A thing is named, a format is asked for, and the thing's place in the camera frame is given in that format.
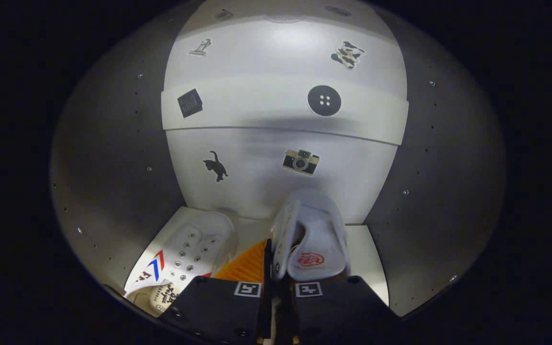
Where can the white shoe with red print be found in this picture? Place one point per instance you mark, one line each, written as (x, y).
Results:
(314, 230)

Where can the white shoe with striped side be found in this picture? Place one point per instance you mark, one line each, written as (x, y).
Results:
(194, 239)

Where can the grey shoe cabinet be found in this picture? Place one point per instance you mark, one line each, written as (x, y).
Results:
(113, 143)

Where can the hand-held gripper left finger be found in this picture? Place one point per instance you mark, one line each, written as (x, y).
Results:
(266, 311)

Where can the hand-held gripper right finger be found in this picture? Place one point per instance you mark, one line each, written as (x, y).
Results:
(343, 311)

